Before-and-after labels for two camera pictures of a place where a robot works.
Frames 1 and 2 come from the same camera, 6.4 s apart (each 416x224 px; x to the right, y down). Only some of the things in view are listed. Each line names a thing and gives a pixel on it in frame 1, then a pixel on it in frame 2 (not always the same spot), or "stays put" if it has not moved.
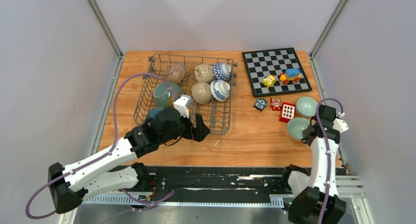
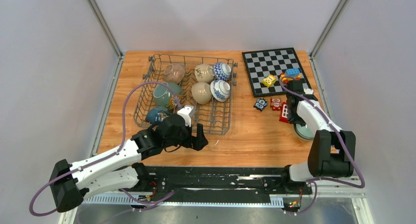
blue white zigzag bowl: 221,71 stays put
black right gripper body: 306,136 -> 294,118
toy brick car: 290,74 stays put
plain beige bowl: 201,92 stays put
